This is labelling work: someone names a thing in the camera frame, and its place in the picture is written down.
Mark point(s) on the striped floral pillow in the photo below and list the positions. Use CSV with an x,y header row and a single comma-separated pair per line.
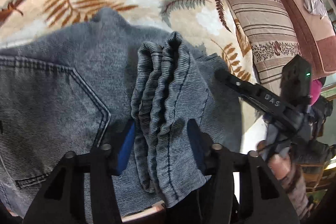
x,y
257,19

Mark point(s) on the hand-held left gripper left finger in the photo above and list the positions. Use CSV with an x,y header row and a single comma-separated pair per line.
x,y
126,148

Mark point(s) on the grey denim pants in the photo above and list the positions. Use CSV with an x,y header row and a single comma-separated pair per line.
x,y
78,98

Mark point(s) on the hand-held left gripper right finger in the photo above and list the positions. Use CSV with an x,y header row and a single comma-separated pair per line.
x,y
195,140

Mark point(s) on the person's right hand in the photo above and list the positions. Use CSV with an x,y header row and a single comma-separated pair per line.
x,y
279,165

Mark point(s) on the pink object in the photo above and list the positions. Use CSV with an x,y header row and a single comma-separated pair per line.
x,y
316,90

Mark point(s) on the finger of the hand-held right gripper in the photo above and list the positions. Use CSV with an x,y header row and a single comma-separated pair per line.
x,y
249,88

